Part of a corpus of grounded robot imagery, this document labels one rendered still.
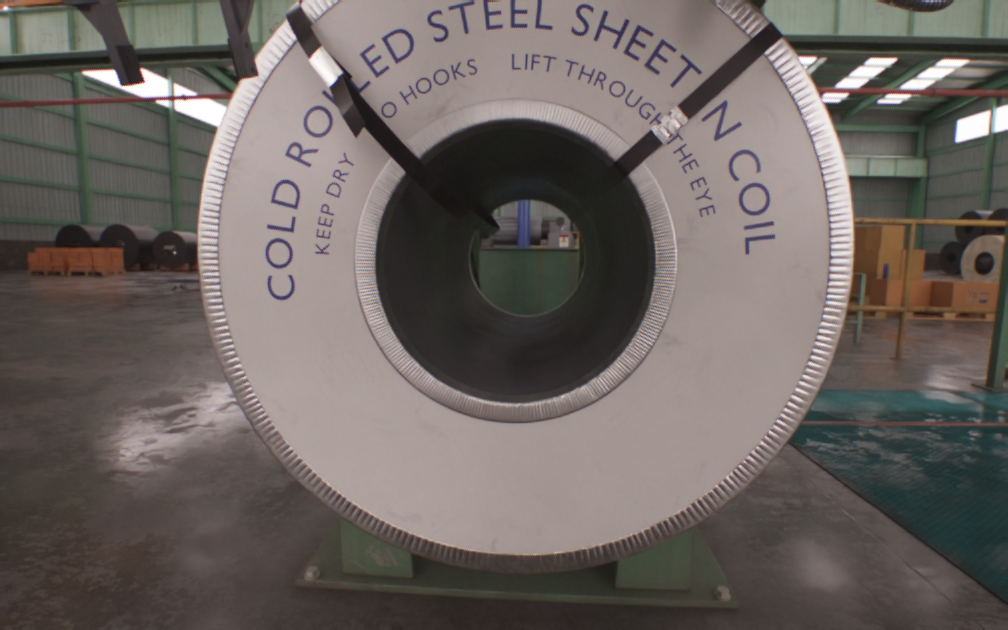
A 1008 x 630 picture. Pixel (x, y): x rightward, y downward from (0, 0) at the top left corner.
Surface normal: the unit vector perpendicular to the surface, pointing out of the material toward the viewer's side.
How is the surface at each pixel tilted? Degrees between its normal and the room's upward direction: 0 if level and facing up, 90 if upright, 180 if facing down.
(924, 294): 90
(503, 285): 90
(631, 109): 90
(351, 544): 90
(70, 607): 0
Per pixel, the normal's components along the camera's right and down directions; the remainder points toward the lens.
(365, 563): -0.07, 0.12
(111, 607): 0.01, -0.99
